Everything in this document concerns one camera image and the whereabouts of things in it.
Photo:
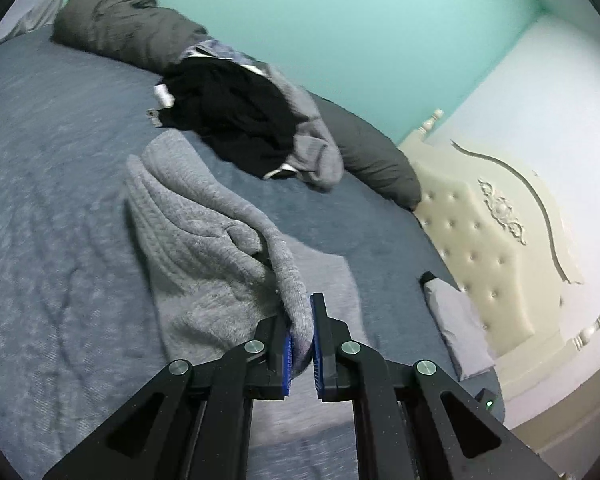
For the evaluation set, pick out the blue white patterned garment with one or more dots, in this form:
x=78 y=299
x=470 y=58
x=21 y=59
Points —
x=220 y=52

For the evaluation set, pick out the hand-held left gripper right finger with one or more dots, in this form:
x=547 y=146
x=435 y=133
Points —
x=317 y=360

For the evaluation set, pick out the small grey folded cloth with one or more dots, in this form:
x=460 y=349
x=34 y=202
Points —
x=460 y=325

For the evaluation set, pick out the grey knit sweater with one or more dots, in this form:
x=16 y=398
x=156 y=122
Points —
x=200 y=250

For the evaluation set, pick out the cream tufted headboard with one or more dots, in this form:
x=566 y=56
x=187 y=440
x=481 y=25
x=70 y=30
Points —
x=480 y=260

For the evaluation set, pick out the blue-grey bed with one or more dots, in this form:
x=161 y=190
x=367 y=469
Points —
x=55 y=185

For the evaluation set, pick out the dark grey duvet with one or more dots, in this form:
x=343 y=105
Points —
x=120 y=25

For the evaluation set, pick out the black garment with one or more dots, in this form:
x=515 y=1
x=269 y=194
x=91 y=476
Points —
x=230 y=110

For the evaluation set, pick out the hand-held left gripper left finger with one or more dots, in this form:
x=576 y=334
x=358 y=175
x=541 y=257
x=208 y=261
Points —
x=288 y=365

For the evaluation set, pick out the pale grey sheet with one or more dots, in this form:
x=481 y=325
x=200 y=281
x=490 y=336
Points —
x=30 y=15

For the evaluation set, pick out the grey hoodie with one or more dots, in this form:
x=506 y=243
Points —
x=315 y=150

